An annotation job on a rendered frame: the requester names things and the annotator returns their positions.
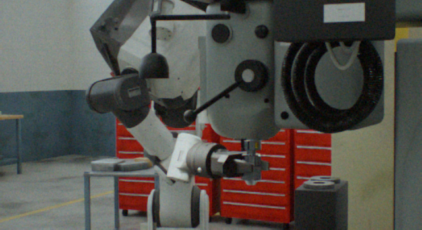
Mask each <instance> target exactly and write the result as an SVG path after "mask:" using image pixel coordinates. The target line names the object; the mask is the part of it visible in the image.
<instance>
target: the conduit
mask: <svg viewBox="0 0 422 230"><path fill-rule="evenodd" d="M303 44H305V43H291V44H290V45H289V47H288V49H287V51H286V54H285V56H284V58H283V61H282V65H281V69H280V70H281V71H280V73H281V74H280V75H281V76H280V78H281V79H280V82H281V83H280V84H281V89H282V93H283V94H284V98H285V100H286V102H287V105H288V106H289V110H291V112H292V113H293V115H294V116H295V117H296V119H298V120H299V122H301V123H303V124H304V125H305V126H307V128H310V129H311V130H315V131H317V132H320V133H327V134H328V133H329V134H333V133H334V134H335V133H340V132H344V131H346V130H349V129H351V128H353V126H355V125H356V124H358V123H360V121H363V120H365V119H366V118H367V117H368V116H369V115H370V114H371V112H373V111H374V109H375V106H377V104H378V101H379V99H380V96H381V94H382V89H384V88H383V86H384V77H385V76H384V74H383V73H384V72H383V69H382V68H383V66H382V62H381V60H380V56H379V54H378V52H377V51H376V48H375V46H374V45H373V43H371V42H370V41H361V42H360V44H359V51H358V53H359V55H358V56H357V58H358V61H359V62H360V64H361V68H362V69H361V70H363V74H364V75H363V76H364V82H363V83H364V84H363V87H362V92H361V93H360V95H359V98H358V100H357V101H356V102H355V103H354V104H353V106H352V107H350V108H349V109H336V108H334V107H331V106H330V105H328V104H327V103H326V102H324V101H323V99H322V98H320V96H319V94H318V91H317V89H316V87H315V71H316V70H315V69H316V67H317V64H318V62H319V59H320V58H321V57H323V55H324V54H325V53H326V52H328V50H327V47H326V44H325V42H312V43H306V44H305V45H304V46H303V47H302V45H303ZM301 47H302V48H301ZM300 48H301V50H300V51H299V49H300ZM298 51H299V53H298V56H297V57H296V55H297V52H298ZM311 54H312V55H311ZM309 56H311V57H309ZM295 57H296V60H295V63H294V66H293V70H292V64H293V62H294V59H295ZM308 59H309V61H308ZM291 70H292V72H293V73H292V78H291ZM304 77H305V78H304ZM291 79H292V80H291ZM291 81H292V82H291ZM292 83H293V84H292ZM305 84H306V85H305ZM292 85H293V86H292ZM305 87H306V88H305ZM306 89H307V91H306ZM306 92H307V93H308V95H307V93H306ZM308 96H309V98H310V100H311V101H312V103H313V105H315V106H316V107H315V106H313V105H312V103H311V102H310V100H309V98H308ZM317 108H318V109H317Z"/></svg>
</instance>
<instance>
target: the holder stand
mask: <svg viewBox="0 0 422 230"><path fill-rule="evenodd" d="M295 230H348V181H346V180H340V178H339V177H333V176H316V177H311V179H309V180H308V181H305V182H304V185H301V186H300V187H298V188H297V189H295Z"/></svg>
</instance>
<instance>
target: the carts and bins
mask: <svg viewBox="0 0 422 230"><path fill-rule="evenodd" d="M146 155H147V151H146V150H145V149H144V157H143V158H134V159H118V158H113V159H101V160H97V161H92V162H91V170H90V171H85V172H84V174H83V176H84V207H85V230H91V224H90V177H113V182H114V228H113V229H112V230H148V222H144V223H141V224H140V227H120V223H119V177H154V190H157V189H158V186H160V175H159V174H158V173H157V172H155V170H154V165H153V163H152V162H151V161H150V160H149V159H148V158H147V157H146Z"/></svg>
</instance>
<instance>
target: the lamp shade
mask: <svg viewBox="0 0 422 230"><path fill-rule="evenodd" d="M150 78H169V65H168V63H167V59H166V58H165V57H164V56H163V55H162V54H159V53H158V52H150V53H149V54H147V55H145V56H144V57H143V58H142V60H141V62H140V66H139V79H150Z"/></svg>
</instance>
